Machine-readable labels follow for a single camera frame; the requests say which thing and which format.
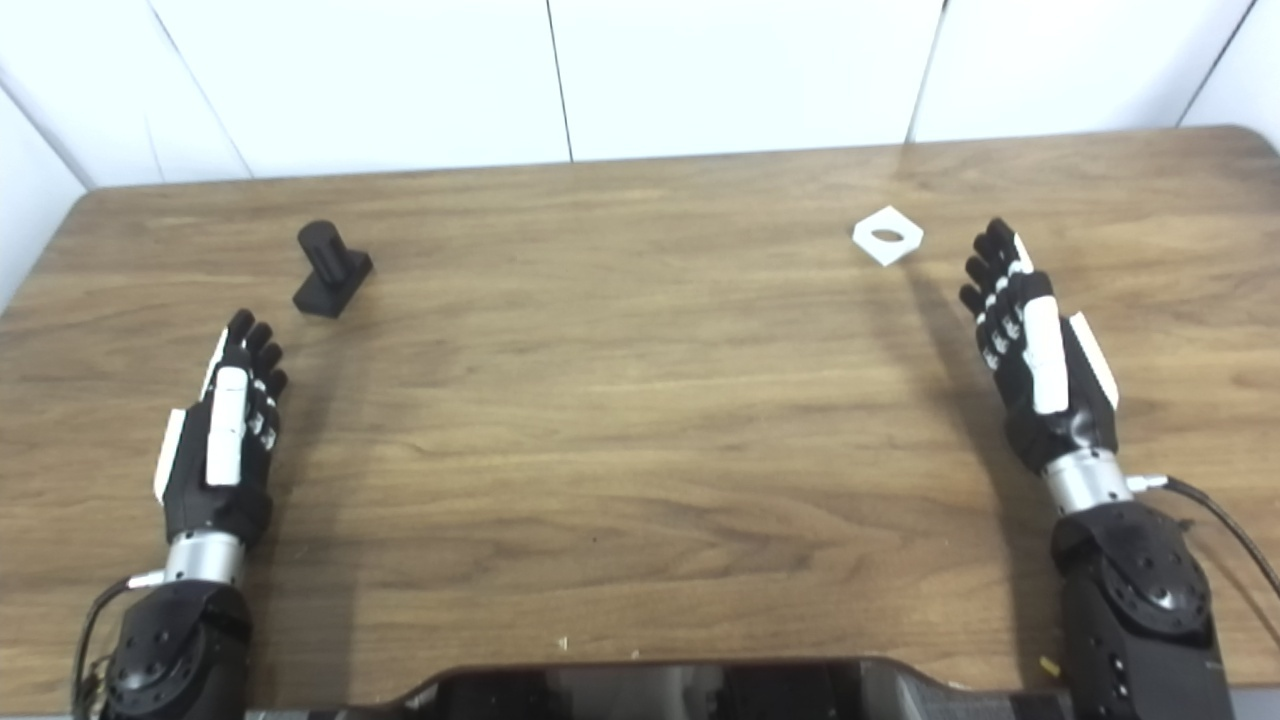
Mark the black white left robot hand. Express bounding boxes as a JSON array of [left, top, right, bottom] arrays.
[[153, 308, 290, 549]]

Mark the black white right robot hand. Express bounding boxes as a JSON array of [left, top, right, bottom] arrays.
[[958, 218, 1120, 476]]

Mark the black peg with square base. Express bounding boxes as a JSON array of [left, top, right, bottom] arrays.
[[292, 220, 375, 319]]

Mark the white square piece with hole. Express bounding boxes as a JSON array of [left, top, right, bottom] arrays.
[[852, 205, 925, 268]]

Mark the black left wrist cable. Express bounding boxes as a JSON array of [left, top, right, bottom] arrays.
[[72, 575, 166, 720]]

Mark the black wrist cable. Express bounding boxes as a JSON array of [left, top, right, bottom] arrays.
[[1130, 474, 1280, 601], [72, 575, 166, 720]]

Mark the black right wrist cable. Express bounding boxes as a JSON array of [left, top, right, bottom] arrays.
[[1130, 474, 1280, 601]]

